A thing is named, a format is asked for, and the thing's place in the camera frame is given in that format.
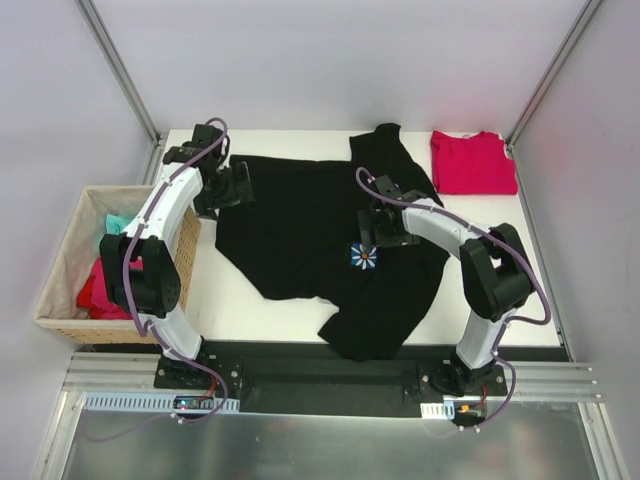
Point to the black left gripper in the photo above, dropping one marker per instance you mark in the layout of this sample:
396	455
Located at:
240	181

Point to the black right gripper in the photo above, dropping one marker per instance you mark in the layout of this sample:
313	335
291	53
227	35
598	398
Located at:
376	230

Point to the black flower print t-shirt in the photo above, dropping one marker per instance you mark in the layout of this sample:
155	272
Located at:
298	236

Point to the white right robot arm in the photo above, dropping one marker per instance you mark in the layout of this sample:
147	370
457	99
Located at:
496	274

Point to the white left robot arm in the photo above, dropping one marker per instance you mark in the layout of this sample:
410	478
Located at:
139	271

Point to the teal t-shirt in basket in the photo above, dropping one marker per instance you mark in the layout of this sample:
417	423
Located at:
116	224

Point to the folded red t-shirt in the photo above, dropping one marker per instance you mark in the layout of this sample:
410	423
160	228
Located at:
473	165

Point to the red t-shirt in basket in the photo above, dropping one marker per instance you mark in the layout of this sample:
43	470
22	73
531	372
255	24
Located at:
93	297

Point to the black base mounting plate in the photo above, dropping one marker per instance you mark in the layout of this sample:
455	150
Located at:
311	379

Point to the right white cable duct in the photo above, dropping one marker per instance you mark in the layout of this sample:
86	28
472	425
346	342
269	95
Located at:
451	410

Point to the white cable duct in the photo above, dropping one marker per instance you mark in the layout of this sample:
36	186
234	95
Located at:
451	410
158	403

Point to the left aluminium frame post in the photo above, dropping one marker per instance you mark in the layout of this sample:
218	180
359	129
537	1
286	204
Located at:
109	50

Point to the aluminium frame post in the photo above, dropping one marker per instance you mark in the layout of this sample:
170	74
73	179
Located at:
568	45
109	50

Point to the aluminium front rail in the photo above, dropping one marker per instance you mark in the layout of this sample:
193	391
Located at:
535	380

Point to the left white cable duct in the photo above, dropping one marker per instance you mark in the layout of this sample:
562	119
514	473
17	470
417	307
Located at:
158	403

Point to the right aluminium frame post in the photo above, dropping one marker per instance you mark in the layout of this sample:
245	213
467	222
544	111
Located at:
568	45

